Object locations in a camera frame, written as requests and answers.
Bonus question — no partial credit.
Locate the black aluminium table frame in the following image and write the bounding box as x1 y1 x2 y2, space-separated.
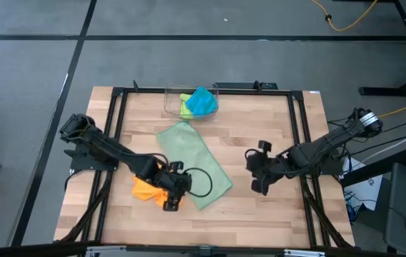
59 86 355 250

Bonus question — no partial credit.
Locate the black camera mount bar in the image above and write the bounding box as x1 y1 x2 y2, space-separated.
213 81 279 91

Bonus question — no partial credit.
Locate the black power cable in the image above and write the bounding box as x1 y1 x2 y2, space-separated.
327 117 406 143
345 136 406 158

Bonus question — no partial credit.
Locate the black table beam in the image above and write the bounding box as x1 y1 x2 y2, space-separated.
341 149 406 187

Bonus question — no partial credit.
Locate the long yellow extension cable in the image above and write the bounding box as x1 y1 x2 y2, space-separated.
311 0 379 32

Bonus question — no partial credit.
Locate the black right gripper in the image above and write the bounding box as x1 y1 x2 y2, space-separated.
245 140 288 196

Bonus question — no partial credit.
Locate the white cable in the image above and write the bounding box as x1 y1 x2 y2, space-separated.
361 123 406 163

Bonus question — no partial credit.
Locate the blue cable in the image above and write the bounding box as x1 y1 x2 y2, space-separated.
345 192 359 224

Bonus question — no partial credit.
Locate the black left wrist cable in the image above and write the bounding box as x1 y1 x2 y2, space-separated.
183 166 213 198

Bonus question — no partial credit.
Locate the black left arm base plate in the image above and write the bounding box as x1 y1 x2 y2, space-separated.
63 142 121 171

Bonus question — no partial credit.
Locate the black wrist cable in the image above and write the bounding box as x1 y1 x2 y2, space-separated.
183 166 213 198
244 148 260 168

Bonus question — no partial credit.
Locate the sage green microfiber towel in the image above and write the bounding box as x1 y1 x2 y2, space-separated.
156 121 234 211

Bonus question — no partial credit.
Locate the black overhead rig beam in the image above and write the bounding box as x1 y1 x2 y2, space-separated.
0 241 406 257

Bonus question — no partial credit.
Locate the black desk leg frame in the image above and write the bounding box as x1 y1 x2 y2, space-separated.
358 0 406 97

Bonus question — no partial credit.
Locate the orange microfiber towel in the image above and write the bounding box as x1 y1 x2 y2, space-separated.
131 162 186 208

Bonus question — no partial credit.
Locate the yellow cable with plug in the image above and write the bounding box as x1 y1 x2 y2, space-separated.
379 104 406 119

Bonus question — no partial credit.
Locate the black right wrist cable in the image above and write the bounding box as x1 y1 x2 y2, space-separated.
244 148 260 168

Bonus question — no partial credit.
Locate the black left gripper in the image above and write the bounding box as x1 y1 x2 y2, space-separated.
154 161 192 212

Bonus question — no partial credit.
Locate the lime green microfiber towel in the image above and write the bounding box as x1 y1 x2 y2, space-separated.
179 93 196 121

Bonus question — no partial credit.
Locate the teal blue microfiber towel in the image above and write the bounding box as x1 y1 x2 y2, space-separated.
185 86 218 117

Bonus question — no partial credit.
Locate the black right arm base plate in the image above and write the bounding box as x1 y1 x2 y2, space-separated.
293 146 342 176

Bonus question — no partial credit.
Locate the white paper sheet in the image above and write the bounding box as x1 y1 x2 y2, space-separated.
343 156 384 211

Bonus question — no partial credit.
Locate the silver metal bracket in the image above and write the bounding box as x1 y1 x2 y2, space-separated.
283 248 327 257

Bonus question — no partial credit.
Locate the clear plastic bin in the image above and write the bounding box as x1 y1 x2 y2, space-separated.
163 84 220 121

